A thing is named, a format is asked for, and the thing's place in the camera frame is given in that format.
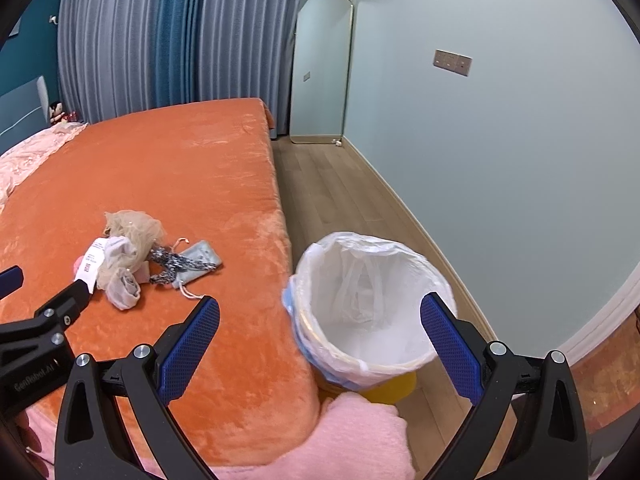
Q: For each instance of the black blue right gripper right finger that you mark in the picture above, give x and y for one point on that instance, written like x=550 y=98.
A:
x=549 y=441

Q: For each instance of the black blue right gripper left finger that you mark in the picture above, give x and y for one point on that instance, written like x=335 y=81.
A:
x=92 y=441

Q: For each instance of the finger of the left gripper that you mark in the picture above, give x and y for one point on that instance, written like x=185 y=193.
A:
x=66 y=306
x=10 y=280

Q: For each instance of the white hotel paper bag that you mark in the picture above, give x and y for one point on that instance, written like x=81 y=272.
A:
x=102 y=259

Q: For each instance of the white sock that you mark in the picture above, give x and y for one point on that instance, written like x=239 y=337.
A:
x=122 y=290

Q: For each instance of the beige mesh netting trash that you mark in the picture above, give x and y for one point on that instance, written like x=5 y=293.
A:
x=129 y=236

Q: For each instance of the leopard print fabric strip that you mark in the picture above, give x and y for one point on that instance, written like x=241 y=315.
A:
x=160 y=255

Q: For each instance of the person's left hand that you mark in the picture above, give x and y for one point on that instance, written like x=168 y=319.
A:
x=30 y=444

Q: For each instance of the pink patterned bedsheet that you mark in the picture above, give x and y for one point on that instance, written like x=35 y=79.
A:
x=26 y=157

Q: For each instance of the blue padded headboard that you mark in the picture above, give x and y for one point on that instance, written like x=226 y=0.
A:
x=24 y=111

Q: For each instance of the stuffed toy by headboard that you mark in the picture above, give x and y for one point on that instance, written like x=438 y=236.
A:
x=58 y=114

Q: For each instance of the pink fluffy cloth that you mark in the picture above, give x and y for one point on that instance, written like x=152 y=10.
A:
x=345 y=439

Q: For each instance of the orange bed blanket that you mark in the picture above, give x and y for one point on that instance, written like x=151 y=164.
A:
x=204 y=170

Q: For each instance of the grey blue curtains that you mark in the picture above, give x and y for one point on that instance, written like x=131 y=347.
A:
x=117 y=57

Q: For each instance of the gold framed standing mirror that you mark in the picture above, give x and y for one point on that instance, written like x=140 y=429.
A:
x=323 y=41

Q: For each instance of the wall switch panel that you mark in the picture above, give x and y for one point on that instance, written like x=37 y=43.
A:
x=453 y=62

